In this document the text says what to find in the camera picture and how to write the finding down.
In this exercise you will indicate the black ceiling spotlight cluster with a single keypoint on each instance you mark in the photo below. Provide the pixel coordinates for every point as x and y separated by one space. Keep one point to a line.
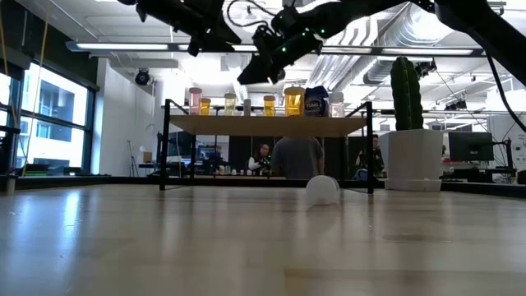
425 67
454 104

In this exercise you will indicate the black computer monitor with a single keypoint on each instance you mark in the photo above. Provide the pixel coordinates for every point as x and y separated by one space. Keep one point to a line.
470 146

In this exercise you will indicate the black metal stand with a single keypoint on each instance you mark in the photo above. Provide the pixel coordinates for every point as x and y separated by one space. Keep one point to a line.
6 154

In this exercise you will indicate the green cactus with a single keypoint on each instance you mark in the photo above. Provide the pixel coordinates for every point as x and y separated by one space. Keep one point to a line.
406 90

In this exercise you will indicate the cardboard box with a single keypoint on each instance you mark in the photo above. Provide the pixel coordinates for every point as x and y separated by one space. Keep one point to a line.
146 156

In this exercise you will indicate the silver ventilation duct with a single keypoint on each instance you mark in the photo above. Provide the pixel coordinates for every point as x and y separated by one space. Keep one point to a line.
394 53

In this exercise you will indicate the pink pill bottle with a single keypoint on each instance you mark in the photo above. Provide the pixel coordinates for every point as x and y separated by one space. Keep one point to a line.
195 103

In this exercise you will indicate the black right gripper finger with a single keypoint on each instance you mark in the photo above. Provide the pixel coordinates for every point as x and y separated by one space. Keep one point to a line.
257 72

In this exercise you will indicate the person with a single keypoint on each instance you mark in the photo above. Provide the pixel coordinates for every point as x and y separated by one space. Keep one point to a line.
259 158
376 158
298 158

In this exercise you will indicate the small orange pill bottle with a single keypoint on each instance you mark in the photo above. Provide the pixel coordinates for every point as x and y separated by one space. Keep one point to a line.
269 106

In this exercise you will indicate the pale yellow pill bottle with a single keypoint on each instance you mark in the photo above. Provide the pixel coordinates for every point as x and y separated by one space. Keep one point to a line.
230 104

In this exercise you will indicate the wooden shelf black legs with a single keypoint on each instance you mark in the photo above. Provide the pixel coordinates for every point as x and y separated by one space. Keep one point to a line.
267 126

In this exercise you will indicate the large amber pill bottle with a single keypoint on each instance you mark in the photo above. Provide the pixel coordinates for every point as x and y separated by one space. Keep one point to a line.
294 103

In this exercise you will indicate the clear bottle white screw cap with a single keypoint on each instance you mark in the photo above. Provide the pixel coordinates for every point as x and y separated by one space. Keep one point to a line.
336 106

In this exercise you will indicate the black round ceiling spotlight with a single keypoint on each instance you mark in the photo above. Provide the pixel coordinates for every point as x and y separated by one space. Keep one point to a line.
281 76
142 77

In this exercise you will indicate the white planter pot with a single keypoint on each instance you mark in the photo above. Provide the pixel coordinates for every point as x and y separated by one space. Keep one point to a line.
411 160

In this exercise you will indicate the black background equipment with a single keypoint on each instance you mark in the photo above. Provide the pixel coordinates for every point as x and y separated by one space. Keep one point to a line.
211 154

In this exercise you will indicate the long ceiling light bar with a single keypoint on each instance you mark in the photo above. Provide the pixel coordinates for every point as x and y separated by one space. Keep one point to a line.
123 46

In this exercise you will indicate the black aluminium table frame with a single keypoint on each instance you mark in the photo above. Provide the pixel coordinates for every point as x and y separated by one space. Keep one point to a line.
135 180

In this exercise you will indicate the black tripod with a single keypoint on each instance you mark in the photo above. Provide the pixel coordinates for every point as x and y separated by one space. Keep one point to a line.
132 160

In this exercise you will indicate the blue Tums bottle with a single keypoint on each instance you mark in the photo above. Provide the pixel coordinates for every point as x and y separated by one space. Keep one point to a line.
315 104

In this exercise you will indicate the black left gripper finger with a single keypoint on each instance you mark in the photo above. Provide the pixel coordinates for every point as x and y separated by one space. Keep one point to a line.
222 35
205 47

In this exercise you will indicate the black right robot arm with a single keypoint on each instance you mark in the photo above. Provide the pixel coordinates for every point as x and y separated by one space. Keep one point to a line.
485 29

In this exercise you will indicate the small amber pill bottle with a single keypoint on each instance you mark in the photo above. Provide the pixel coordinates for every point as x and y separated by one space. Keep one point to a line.
205 107

